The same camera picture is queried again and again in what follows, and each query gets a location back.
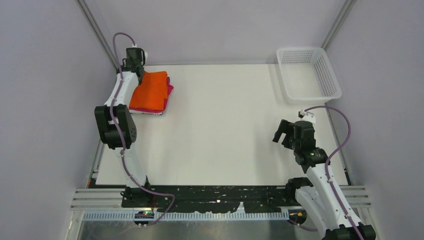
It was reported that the orange t shirt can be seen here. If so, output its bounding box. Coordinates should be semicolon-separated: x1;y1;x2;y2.
128;71;169;112

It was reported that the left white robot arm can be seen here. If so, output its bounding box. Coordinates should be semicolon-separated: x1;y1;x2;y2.
94;45;154;207

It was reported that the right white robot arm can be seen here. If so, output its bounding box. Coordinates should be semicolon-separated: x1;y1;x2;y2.
273;119;377;240

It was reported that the folded pink t shirt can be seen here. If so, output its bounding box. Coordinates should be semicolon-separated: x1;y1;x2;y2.
130;76;174;114

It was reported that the white plastic basket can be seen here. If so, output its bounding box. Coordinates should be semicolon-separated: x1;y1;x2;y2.
276;47;342;106

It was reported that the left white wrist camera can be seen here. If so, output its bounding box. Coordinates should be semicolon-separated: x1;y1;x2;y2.
132;44;148;66

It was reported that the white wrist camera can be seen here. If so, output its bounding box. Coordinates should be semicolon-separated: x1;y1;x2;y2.
298;109;317;124
132;44;148;66

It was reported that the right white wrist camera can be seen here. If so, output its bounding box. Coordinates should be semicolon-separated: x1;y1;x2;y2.
298;109;317;124

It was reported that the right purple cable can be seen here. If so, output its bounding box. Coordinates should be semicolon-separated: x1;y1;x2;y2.
288;105;365;240

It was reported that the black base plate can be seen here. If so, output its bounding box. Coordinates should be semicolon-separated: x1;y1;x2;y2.
120;185;300;214

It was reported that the white slotted cable duct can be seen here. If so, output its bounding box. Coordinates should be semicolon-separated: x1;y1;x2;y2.
82;209;289;222

